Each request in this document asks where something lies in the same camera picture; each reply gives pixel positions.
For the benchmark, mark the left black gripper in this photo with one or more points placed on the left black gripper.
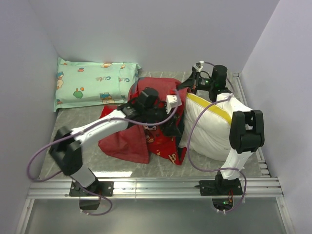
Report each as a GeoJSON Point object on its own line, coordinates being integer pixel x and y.
{"type": "Point", "coordinates": [170, 129]}

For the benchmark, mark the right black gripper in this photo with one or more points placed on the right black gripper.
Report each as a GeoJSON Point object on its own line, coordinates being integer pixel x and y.
{"type": "Point", "coordinates": [188, 83]}

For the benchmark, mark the red patterned pillowcase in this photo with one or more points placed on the red patterned pillowcase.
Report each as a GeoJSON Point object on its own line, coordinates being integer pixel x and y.
{"type": "Point", "coordinates": [137, 142]}

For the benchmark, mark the cream yellow foam pillow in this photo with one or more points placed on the cream yellow foam pillow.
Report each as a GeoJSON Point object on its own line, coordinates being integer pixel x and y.
{"type": "Point", "coordinates": [209, 127]}

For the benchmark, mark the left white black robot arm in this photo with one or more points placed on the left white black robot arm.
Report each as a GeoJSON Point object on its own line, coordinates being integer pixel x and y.
{"type": "Point", "coordinates": [146, 109]}

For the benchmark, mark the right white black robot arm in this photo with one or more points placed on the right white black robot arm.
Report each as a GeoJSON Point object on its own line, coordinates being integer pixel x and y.
{"type": "Point", "coordinates": [247, 128]}

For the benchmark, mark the mint green cartoon pillow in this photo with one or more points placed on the mint green cartoon pillow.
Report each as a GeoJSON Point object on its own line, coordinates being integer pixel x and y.
{"type": "Point", "coordinates": [81, 84]}

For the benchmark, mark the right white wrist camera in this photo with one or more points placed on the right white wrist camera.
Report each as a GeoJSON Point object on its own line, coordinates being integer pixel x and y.
{"type": "Point", "coordinates": [198, 66]}

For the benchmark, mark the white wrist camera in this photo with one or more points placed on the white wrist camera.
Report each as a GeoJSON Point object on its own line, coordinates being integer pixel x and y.
{"type": "Point", "coordinates": [171, 102]}
{"type": "Point", "coordinates": [198, 66]}

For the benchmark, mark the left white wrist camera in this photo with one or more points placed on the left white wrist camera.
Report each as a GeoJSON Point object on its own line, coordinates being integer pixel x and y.
{"type": "Point", "coordinates": [171, 102]}

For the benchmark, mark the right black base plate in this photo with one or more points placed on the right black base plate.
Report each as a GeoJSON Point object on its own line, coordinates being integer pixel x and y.
{"type": "Point", "coordinates": [221, 187]}

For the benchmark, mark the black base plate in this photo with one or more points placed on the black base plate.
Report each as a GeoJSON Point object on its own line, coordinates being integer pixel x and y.
{"type": "Point", "coordinates": [221, 187]}
{"type": "Point", "coordinates": [90, 198]}

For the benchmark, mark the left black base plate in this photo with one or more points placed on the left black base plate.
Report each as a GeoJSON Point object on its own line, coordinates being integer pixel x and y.
{"type": "Point", "coordinates": [90, 198]}

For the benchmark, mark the aluminium front rail frame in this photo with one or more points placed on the aluminium front rail frame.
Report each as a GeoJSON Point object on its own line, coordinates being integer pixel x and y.
{"type": "Point", "coordinates": [142, 188]}

